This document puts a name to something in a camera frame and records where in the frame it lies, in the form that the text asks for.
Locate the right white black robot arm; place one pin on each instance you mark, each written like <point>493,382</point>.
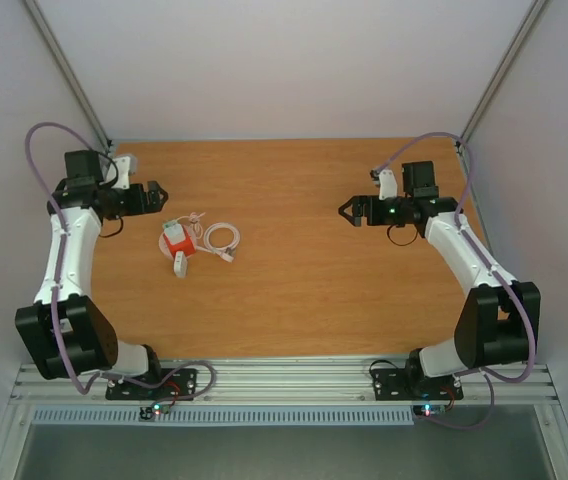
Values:
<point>499,321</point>

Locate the orange cube socket adapter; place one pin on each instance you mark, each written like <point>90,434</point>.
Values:
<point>187,246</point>

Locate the small circuit board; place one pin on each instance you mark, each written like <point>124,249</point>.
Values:
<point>429,410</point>
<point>154,412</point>

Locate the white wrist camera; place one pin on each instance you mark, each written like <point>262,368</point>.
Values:
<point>119,170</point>
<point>386,182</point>

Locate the grey slotted cable duct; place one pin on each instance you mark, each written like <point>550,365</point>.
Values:
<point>222,416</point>

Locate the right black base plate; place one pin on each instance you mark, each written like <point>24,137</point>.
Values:
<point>394,384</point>

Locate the white usb charger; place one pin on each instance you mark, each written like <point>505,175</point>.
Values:
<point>180,264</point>

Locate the left aluminium frame post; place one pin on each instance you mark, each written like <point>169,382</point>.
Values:
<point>43,27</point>

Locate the left small circuit board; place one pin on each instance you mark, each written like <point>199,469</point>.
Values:
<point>154,412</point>

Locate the aluminium front rail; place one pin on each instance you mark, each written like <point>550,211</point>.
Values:
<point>290,381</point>

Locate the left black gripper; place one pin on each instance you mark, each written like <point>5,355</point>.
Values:
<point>154,205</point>

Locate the right aluminium frame post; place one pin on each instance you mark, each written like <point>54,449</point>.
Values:
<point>519,39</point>

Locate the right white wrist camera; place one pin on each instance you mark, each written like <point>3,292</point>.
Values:
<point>386,182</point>

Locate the round white socket base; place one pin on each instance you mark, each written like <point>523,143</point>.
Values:
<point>162,247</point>

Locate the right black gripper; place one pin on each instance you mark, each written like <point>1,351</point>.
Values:
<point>366,204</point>

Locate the aluminium frame post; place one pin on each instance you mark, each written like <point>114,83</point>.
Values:
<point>43,27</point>
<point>519,39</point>

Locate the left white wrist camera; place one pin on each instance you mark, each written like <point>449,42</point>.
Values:
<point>119,170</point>

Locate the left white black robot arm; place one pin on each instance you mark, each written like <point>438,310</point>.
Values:
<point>63,330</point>

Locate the right small circuit board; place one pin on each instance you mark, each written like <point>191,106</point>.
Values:
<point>429,410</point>

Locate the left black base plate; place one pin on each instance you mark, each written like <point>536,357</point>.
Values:
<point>180,385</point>

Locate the small white cube charger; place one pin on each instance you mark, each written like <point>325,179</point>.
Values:
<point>175,234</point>

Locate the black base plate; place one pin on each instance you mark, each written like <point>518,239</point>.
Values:
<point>180,385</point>
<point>394,384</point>

